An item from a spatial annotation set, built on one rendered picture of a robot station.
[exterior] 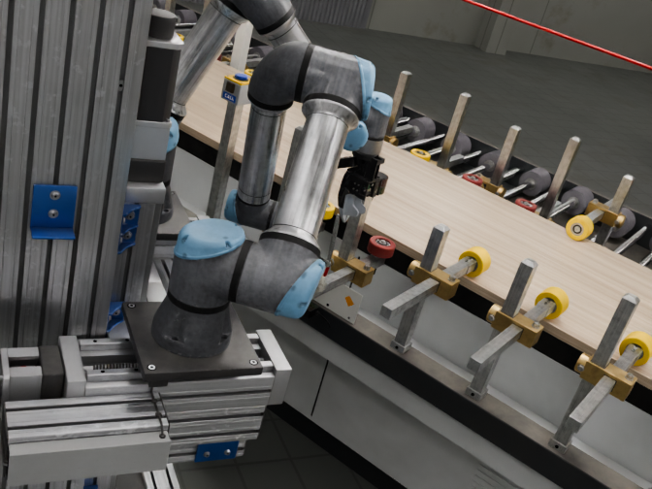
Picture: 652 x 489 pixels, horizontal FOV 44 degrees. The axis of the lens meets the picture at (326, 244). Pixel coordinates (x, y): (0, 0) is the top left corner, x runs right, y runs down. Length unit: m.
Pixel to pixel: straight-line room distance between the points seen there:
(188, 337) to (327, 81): 0.54
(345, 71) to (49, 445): 0.85
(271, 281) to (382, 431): 1.42
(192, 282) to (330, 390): 1.44
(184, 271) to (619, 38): 10.73
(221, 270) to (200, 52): 0.67
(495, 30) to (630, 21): 2.33
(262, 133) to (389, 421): 1.32
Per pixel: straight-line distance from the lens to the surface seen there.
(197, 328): 1.48
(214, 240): 1.41
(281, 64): 1.58
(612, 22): 11.72
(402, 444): 2.73
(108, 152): 1.47
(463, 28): 10.34
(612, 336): 2.02
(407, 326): 2.26
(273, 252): 1.42
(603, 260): 2.84
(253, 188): 1.78
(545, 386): 2.39
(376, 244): 2.37
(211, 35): 1.92
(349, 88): 1.56
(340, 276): 2.24
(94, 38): 1.40
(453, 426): 2.33
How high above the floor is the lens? 1.93
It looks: 27 degrees down
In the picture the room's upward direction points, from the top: 16 degrees clockwise
